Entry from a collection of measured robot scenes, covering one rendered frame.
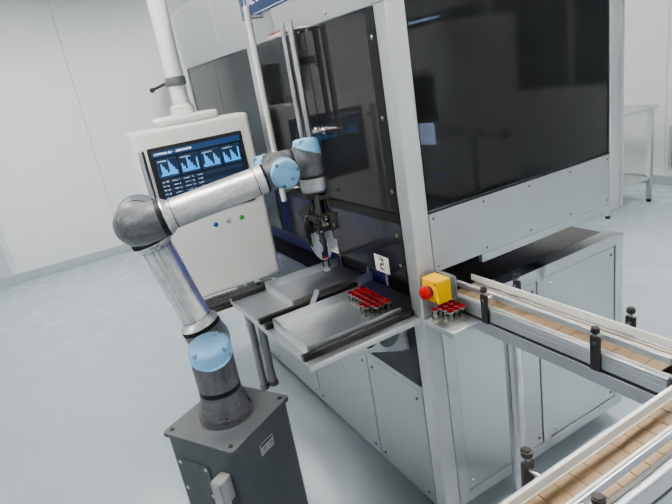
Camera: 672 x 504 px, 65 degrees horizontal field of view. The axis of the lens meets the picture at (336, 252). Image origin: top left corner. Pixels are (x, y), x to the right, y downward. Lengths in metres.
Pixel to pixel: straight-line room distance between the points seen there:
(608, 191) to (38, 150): 5.84
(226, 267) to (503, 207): 1.24
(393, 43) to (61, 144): 5.61
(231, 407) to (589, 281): 1.44
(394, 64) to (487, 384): 1.14
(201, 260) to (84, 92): 4.64
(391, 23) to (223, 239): 1.27
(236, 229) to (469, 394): 1.20
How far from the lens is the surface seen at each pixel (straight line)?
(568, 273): 2.16
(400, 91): 1.52
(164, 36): 2.38
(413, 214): 1.58
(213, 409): 1.53
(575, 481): 1.07
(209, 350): 1.47
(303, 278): 2.17
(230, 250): 2.42
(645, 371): 1.36
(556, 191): 2.01
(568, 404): 2.43
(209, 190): 1.36
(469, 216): 1.73
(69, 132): 6.81
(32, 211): 6.86
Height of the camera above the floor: 1.65
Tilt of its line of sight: 18 degrees down
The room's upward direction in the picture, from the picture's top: 10 degrees counter-clockwise
